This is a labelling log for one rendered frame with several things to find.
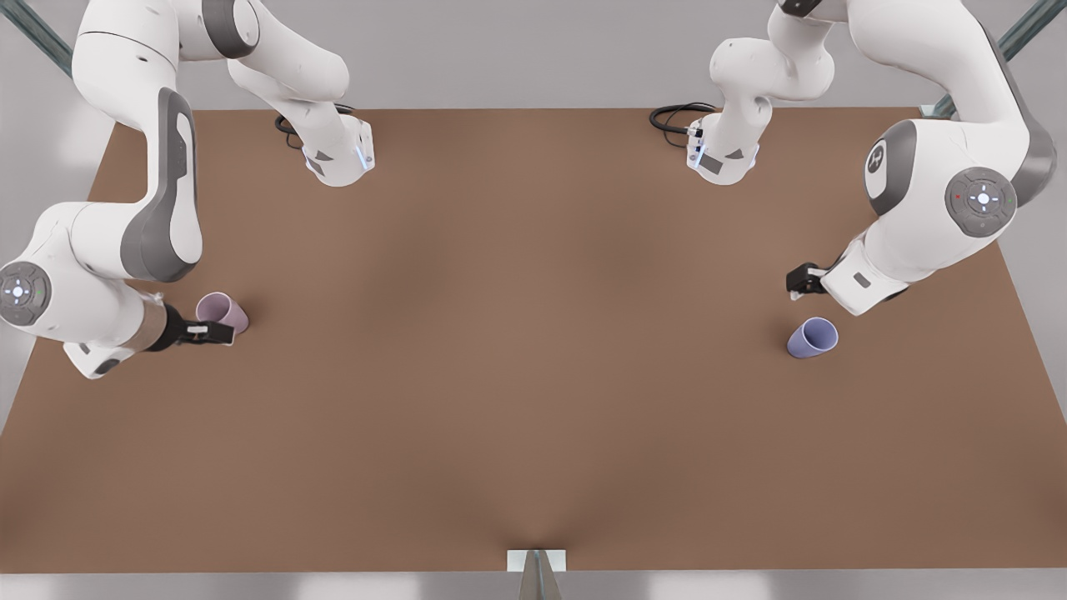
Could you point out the purple cup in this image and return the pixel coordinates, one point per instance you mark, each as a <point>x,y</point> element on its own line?
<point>813,337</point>

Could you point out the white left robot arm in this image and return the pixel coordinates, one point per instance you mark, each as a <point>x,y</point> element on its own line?
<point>934,200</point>

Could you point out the pink cup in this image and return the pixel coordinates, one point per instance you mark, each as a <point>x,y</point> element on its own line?
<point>225,310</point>

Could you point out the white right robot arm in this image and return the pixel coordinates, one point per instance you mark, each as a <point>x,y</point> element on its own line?
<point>125,125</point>

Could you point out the silver frame post with foot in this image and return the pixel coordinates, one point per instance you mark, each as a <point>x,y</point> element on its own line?
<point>536,571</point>

